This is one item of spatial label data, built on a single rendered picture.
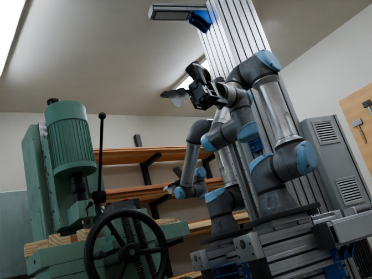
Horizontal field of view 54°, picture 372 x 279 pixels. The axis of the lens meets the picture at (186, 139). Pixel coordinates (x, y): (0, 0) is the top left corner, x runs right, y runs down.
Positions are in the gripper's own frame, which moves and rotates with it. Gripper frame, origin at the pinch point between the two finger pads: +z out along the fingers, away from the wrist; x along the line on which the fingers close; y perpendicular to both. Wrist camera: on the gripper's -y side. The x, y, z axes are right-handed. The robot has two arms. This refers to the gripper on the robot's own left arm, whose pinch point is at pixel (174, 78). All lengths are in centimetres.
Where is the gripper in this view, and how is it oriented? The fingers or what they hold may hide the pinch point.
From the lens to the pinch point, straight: 107.2
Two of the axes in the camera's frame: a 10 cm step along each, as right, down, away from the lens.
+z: -6.8, -0.6, -7.3
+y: 3.5, 8.5, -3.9
